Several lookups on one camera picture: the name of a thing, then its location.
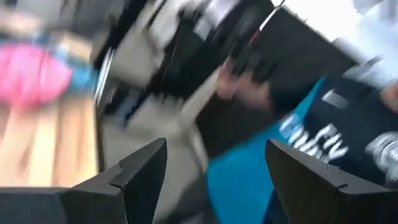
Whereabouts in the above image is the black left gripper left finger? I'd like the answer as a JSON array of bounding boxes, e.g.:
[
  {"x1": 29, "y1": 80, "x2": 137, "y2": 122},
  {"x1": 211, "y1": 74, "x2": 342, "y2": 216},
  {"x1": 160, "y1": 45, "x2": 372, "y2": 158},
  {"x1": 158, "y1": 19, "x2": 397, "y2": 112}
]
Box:
[{"x1": 60, "y1": 138, "x2": 168, "y2": 224}]

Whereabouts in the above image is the person's hand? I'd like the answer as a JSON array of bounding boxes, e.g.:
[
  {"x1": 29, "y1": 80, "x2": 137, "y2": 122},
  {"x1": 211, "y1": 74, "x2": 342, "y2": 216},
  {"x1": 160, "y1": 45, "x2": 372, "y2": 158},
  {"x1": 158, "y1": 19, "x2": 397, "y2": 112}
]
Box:
[{"x1": 216, "y1": 58, "x2": 274, "y2": 111}]

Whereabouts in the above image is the pink microfiber towel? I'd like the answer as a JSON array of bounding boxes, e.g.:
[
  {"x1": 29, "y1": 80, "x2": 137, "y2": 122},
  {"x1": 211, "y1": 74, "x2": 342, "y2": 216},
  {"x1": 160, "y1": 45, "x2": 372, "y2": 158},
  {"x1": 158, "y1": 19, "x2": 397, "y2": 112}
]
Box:
[{"x1": 0, "y1": 43, "x2": 74, "y2": 106}]

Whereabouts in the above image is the black bulky device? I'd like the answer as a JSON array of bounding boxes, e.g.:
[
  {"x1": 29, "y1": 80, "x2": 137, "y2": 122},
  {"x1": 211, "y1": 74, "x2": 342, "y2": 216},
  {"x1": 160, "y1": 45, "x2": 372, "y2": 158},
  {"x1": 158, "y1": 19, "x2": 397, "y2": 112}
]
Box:
[{"x1": 149, "y1": 0, "x2": 357, "y2": 158}]

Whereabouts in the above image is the person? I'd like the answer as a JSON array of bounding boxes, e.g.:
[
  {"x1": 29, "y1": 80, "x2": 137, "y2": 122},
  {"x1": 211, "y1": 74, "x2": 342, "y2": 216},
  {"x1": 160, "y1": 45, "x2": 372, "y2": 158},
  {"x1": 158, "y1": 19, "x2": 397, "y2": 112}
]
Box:
[{"x1": 279, "y1": 0, "x2": 398, "y2": 190}]

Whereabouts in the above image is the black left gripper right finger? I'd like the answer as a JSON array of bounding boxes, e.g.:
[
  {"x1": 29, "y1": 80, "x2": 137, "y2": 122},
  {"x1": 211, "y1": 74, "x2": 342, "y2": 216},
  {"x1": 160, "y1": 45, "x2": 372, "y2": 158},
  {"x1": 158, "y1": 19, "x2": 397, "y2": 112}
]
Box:
[{"x1": 266, "y1": 139, "x2": 398, "y2": 224}]

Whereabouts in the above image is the blue microfiber towel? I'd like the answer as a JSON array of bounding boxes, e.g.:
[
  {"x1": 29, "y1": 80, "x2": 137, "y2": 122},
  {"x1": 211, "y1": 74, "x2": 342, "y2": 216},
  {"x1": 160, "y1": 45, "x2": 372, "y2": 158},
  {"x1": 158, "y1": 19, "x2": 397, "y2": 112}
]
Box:
[{"x1": 65, "y1": 60, "x2": 99, "y2": 94}]

